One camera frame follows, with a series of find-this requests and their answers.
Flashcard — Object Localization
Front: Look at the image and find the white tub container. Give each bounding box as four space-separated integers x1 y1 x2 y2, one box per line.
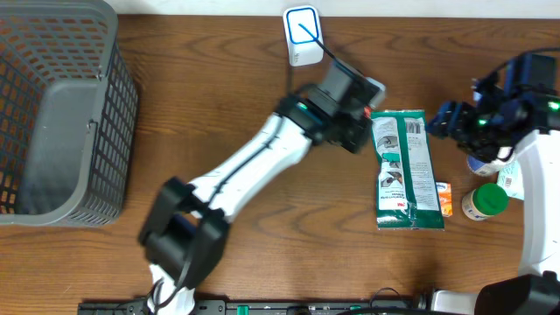
466 155 508 177

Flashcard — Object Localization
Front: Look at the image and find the light green tissue packet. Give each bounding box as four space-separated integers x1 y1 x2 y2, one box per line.
496 161 524 200

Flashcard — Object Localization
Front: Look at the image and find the green lid jar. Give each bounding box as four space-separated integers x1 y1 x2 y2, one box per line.
461 183 509 221

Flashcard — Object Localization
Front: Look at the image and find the orange snack packet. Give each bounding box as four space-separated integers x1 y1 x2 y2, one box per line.
436 182 453 217

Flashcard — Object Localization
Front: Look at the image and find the tall green white packet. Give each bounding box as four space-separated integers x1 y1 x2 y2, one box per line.
371 110 445 230

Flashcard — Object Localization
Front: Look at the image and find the red stick sachet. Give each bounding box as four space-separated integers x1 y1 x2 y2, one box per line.
364 106 373 119

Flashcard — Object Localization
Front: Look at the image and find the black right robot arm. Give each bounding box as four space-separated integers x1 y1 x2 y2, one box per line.
427 96 559 314

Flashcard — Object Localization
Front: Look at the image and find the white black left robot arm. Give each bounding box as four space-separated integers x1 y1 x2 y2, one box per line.
138 94 378 314

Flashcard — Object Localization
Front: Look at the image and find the white barcode scanner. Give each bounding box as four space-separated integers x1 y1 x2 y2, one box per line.
283 5 325 67

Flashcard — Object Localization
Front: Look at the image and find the grey plastic mesh basket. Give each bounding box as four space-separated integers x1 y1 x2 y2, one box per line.
1 0 138 227

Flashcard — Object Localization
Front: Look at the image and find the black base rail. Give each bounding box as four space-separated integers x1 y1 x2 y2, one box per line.
76 298 429 315

